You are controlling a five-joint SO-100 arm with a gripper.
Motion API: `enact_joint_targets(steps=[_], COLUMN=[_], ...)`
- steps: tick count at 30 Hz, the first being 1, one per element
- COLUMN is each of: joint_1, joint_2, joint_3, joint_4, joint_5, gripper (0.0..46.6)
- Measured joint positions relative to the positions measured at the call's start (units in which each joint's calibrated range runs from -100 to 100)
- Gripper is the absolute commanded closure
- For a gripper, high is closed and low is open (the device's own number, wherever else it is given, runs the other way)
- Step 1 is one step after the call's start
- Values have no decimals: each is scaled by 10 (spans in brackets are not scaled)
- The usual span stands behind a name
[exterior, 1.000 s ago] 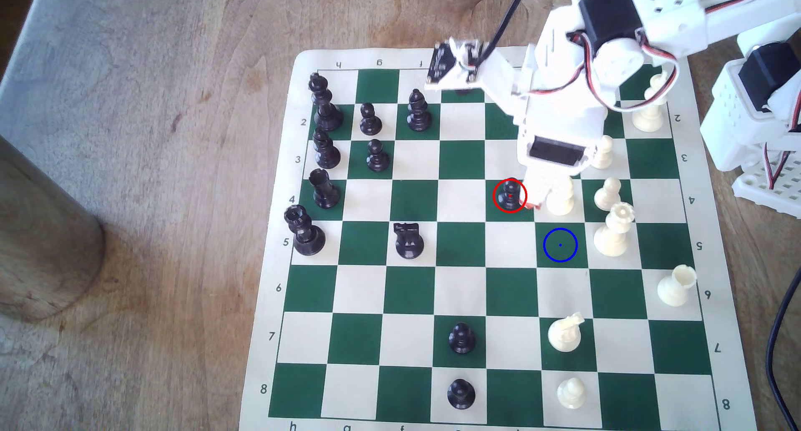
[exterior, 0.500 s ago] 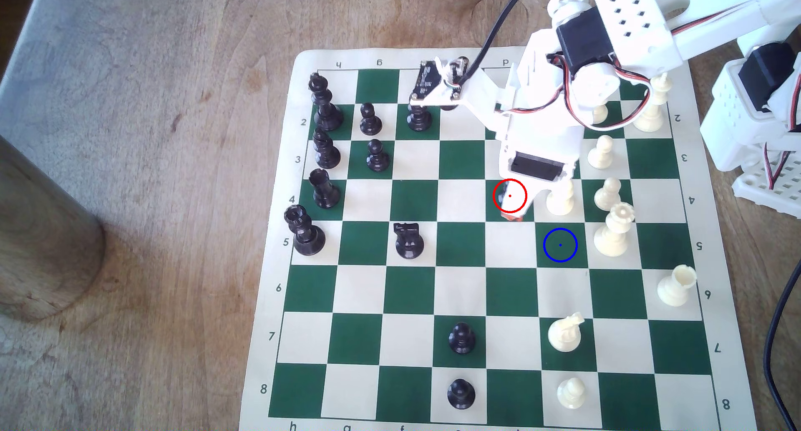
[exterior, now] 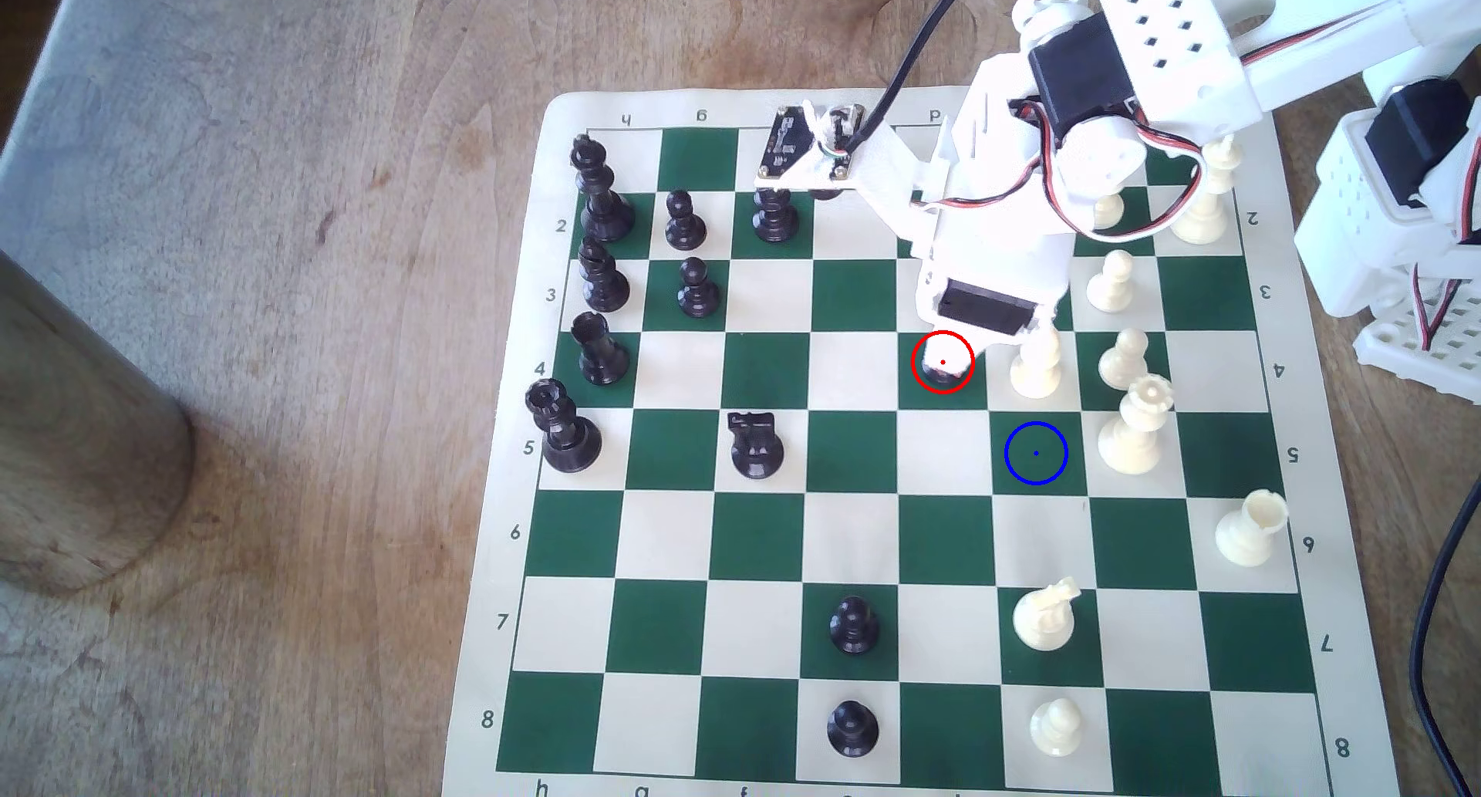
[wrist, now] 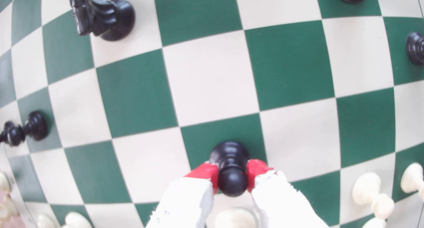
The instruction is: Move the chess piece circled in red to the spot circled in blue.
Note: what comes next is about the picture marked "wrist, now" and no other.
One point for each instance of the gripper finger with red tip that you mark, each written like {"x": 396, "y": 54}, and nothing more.
{"x": 281, "y": 204}
{"x": 185, "y": 204}

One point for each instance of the black chess pawn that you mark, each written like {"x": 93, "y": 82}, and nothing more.
{"x": 28, "y": 128}
{"x": 232, "y": 168}

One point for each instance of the white chess piece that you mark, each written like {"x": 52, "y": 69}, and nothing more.
{"x": 412, "y": 180}
{"x": 6, "y": 208}
{"x": 3, "y": 183}
{"x": 374, "y": 223}
{"x": 77, "y": 220}
{"x": 235, "y": 218}

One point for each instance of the white chess pawn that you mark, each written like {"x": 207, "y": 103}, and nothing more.
{"x": 372, "y": 195}

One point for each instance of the black chess knight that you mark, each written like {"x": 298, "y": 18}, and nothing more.
{"x": 106, "y": 17}

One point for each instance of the green and white chessboard mat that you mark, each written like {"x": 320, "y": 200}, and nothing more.
{"x": 212, "y": 75}

